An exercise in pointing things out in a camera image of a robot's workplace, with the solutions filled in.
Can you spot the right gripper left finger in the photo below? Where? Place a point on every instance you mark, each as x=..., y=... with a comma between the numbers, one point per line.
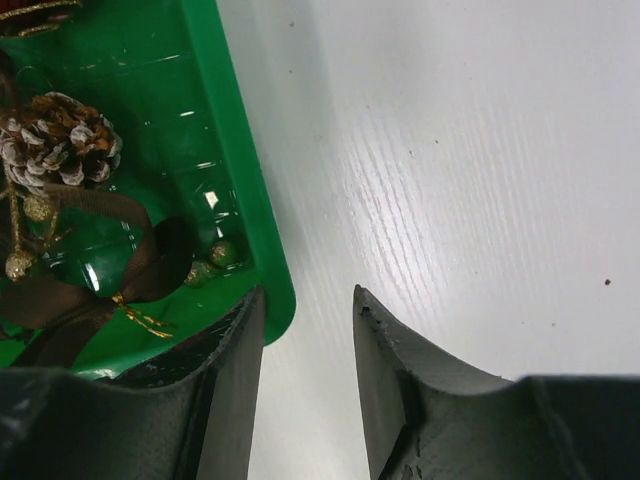
x=187, y=413

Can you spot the large red glitter bauble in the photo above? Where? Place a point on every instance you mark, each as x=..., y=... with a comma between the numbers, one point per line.
x=25, y=18

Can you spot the brown ribbon pine cone decoration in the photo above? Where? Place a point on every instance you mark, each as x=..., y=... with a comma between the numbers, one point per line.
x=65, y=317

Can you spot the green plastic tray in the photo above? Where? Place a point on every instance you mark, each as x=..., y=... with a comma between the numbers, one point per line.
x=161, y=72

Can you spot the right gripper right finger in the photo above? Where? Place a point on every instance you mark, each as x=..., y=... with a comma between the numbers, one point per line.
x=429, y=415

